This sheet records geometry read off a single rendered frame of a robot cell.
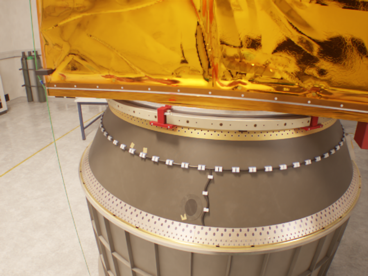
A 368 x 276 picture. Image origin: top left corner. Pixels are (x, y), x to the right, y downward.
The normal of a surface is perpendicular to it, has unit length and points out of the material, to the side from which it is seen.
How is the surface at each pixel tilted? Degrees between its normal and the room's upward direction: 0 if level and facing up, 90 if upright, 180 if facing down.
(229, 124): 90
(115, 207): 43
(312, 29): 82
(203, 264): 90
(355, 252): 0
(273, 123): 90
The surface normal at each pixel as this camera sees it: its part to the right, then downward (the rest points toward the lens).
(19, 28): -0.25, 0.39
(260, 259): 0.08, 0.40
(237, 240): -0.04, -0.40
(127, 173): -0.54, -0.15
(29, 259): 0.00, -0.92
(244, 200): -0.01, -0.07
